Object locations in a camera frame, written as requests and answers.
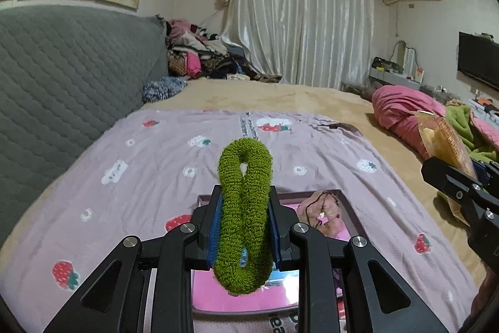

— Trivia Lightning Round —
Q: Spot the green fleece blanket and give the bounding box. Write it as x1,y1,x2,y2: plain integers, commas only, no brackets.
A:
437,100,498,180

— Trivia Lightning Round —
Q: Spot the black television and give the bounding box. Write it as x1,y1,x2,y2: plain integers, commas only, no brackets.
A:
458,32,499,91

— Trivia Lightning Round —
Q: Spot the pink and blue book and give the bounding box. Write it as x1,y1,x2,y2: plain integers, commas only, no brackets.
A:
190,199,352,312

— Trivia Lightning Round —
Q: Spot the grey quilted headboard cover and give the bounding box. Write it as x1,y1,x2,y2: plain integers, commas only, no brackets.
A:
1,5,167,238

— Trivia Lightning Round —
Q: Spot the yellow packaged cake snack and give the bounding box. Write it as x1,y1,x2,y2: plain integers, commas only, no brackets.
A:
415,111,480,227

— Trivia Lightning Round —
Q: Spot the white striped curtain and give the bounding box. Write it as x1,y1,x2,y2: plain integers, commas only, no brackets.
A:
220,0,374,89

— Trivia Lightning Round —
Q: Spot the green fuzzy hair scrunchie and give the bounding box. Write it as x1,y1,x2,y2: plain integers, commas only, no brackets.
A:
213,138,273,295

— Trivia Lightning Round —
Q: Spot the pink quilt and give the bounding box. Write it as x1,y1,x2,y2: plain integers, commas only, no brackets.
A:
362,83,498,162

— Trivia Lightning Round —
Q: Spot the person's right hand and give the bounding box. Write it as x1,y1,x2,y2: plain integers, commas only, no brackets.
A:
458,266,498,333

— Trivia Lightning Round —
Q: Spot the blue patterned cloth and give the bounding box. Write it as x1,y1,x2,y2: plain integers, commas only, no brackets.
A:
142,77,187,103

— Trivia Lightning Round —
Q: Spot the pile of clothes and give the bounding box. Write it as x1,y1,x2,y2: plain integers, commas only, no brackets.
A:
164,18,283,84

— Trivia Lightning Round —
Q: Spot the beige sheer hair scrunchie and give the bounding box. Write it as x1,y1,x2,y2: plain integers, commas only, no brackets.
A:
296,190,347,239

